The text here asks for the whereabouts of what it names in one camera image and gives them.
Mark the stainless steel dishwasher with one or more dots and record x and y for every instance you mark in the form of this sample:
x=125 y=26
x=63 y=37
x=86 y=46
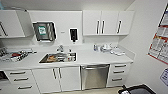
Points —
x=95 y=77

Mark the small blue-capped bottle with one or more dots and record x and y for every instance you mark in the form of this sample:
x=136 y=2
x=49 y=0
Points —
x=95 y=48

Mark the small white bottle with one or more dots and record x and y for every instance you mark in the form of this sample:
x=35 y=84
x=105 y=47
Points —
x=99 y=48

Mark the small countertop soap pump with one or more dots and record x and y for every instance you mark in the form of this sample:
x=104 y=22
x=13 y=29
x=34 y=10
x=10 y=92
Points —
x=70 y=51

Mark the white patterned bowl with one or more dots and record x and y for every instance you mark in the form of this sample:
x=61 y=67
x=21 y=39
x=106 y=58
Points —
x=71 y=58

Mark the stack of white dishes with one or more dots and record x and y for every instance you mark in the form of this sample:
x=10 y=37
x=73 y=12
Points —
x=106 y=48

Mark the chrome sink faucet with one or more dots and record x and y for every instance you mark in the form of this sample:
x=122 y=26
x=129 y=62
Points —
x=60 y=49

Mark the stainless steel sink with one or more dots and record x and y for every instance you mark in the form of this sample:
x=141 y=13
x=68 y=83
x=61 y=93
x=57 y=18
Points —
x=61 y=60

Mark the orange bowl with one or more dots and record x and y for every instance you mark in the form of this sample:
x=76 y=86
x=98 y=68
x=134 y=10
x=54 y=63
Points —
x=51 y=58

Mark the white cloth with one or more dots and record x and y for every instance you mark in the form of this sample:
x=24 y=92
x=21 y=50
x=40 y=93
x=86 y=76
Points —
x=118 y=52

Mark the white two-door sink cabinet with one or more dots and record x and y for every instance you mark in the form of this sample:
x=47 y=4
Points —
x=56 y=80

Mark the grey paper towel dispenser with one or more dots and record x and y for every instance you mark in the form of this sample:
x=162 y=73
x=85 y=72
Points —
x=44 y=31

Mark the white drawer unit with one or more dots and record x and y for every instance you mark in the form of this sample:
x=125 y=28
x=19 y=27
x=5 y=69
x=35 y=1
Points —
x=120 y=75
x=18 y=81

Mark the grey bin black lid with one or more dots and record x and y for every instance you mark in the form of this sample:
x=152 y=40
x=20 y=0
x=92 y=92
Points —
x=138 y=90

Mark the built-in black microwave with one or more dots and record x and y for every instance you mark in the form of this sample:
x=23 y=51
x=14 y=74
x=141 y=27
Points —
x=3 y=76

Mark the blue bin sign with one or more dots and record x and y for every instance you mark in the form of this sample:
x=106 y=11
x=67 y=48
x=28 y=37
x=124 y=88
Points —
x=165 y=77

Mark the black wall soap dispenser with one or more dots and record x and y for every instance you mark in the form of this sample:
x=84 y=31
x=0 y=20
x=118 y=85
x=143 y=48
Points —
x=73 y=35

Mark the small wall label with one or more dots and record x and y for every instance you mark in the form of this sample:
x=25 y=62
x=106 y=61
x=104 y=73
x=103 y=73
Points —
x=63 y=32

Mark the white three-door wall cabinet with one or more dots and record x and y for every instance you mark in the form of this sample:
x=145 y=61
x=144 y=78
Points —
x=108 y=22

